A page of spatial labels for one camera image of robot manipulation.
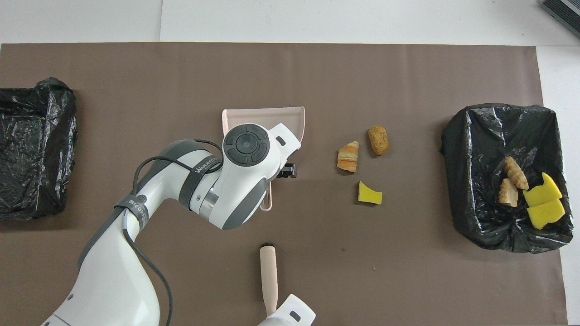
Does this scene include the green and yellow sponge piece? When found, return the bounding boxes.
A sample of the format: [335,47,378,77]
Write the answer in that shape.
[523,172,562,206]

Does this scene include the brown toy nugget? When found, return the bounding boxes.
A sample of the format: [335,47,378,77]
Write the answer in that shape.
[367,125,390,156]

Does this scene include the beige plastic dustpan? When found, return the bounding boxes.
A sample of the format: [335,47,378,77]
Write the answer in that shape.
[222,106,306,211]

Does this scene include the beige brush with black bristles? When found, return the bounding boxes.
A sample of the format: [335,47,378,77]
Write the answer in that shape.
[260,243,278,317]

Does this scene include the brown paper table mat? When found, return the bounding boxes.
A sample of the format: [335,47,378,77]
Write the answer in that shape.
[0,43,569,326]

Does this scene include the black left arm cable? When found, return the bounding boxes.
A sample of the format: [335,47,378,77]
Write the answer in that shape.
[133,139,223,326]

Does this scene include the grey ribbed device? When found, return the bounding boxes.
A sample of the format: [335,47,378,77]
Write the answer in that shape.
[542,0,580,38]

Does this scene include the striped toy croissant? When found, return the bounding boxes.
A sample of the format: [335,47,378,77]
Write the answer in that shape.
[337,141,360,173]
[504,156,529,190]
[498,178,518,207]

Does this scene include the black plastic lined bin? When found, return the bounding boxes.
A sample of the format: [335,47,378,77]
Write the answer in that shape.
[0,77,78,221]
[440,104,574,254]

